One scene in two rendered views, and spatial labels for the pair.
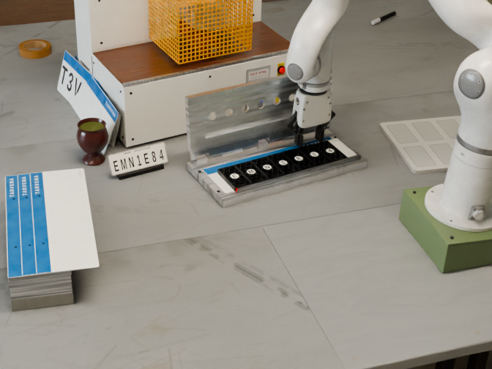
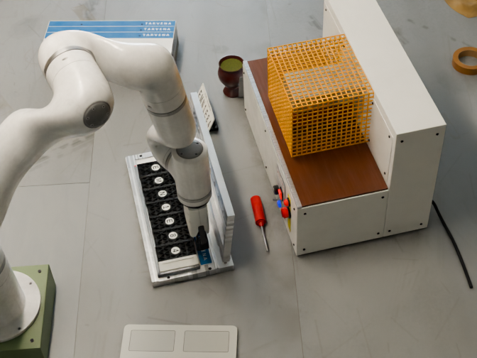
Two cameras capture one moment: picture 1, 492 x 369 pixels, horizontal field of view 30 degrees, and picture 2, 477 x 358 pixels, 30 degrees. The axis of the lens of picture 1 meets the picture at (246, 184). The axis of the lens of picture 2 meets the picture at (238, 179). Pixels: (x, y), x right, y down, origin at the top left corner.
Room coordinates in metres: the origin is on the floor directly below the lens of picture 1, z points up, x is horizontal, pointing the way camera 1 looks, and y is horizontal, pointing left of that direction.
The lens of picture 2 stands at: (2.76, -1.46, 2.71)
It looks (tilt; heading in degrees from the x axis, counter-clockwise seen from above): 48 degrees down; 110
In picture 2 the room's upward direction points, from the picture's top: 3 degrees counter-clockwise
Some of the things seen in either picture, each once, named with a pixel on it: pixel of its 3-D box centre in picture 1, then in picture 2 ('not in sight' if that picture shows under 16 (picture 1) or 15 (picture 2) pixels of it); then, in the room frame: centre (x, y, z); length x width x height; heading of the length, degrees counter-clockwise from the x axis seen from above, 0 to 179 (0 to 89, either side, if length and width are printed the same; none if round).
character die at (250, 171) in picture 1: (250, 173); (159, 181); (2.02, -0.01, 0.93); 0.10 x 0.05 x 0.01; 30
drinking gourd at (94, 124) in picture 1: (92, 142); (232, 77); (2.10, 0.41, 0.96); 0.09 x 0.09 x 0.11
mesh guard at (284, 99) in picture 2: (199, 15); (318, 94); (2.42, 0.15, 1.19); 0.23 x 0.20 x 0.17; 121
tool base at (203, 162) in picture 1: (277, 162); (177, 208); (2.10, -0.08, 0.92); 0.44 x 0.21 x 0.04; 121
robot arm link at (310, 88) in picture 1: (312, 83); (194, 190); (2.19, -0.17, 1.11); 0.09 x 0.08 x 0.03; 120
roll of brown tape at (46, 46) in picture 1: (35, 48); (469, 60); (2.76, 0.71, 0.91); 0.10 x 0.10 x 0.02
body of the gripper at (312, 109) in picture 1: (312, 103); (196, 207); (2.19, -0.17, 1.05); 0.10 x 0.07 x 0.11; 120
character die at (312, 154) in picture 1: (313, 156); (173, 236); (2.12, -0.18, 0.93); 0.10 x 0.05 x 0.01; 30
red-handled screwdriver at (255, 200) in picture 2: not in sight; (260, 223); (2.32, -0.07, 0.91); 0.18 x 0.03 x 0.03; 116
